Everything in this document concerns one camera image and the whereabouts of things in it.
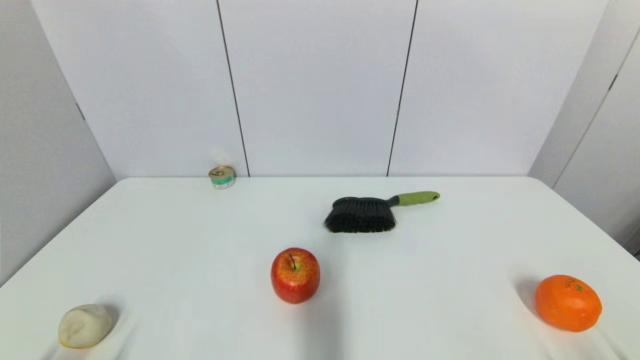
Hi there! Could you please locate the red apple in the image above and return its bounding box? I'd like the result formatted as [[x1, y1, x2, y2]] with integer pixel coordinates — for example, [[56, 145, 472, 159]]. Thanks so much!
[[271, 247, 321, 305]]

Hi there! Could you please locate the small tin can green label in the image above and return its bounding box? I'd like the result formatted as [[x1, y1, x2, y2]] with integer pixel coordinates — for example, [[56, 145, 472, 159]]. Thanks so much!
[[208, 165, 237, 190]]

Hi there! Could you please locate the orange mandarin fruit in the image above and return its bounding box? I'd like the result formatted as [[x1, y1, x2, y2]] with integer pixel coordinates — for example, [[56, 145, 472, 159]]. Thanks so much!
[[534, 274, 603, 333]]

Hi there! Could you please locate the pale steamed bun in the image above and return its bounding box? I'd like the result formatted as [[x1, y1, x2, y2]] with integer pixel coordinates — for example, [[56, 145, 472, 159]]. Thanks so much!
[[58, 304, 113, 349]]

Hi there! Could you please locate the black brush green handle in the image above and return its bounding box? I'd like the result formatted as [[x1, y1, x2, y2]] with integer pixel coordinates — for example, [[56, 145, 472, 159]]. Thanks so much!
[[324, 191, 441, 234]]

